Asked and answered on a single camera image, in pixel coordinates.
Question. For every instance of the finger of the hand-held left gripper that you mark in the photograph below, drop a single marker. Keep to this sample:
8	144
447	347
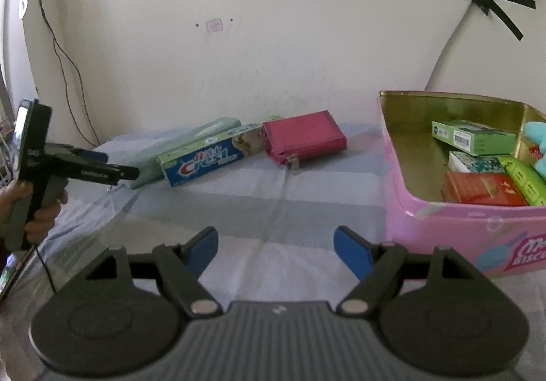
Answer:
106	174
94	157

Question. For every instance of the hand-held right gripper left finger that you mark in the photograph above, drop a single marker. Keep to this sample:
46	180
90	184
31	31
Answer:
202	251

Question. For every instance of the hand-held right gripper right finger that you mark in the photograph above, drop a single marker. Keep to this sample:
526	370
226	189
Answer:
352	251

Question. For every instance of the pale green long box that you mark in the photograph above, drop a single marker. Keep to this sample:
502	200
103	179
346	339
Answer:
187	142

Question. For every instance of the pink tin box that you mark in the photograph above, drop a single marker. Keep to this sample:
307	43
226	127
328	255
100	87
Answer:
448	231

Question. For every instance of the red cardboard box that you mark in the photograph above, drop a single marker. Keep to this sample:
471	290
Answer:
477	189

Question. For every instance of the white green patterned box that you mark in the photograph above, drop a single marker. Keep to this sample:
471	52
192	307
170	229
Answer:
473	163

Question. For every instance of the green cardboard box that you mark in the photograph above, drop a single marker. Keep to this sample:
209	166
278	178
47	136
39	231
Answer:
482	137

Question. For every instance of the bright green packet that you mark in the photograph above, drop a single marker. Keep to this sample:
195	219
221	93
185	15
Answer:
527	180

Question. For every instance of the small red packet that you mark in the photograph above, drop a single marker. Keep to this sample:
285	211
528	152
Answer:
535	152

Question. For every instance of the teal plush toy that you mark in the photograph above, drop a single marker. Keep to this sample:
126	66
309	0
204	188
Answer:
538	142

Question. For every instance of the person's left hand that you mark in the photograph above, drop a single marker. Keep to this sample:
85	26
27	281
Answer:
45	219

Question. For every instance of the green blue toothpaste box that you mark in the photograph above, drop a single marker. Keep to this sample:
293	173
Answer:
204	161

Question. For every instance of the pink zipper pouch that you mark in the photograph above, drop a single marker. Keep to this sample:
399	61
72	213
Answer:
303	135

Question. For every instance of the smartphone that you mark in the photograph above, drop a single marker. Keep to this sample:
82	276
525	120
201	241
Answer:
8	278

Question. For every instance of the white wall hook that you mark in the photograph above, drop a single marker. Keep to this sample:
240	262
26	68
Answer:
23	7

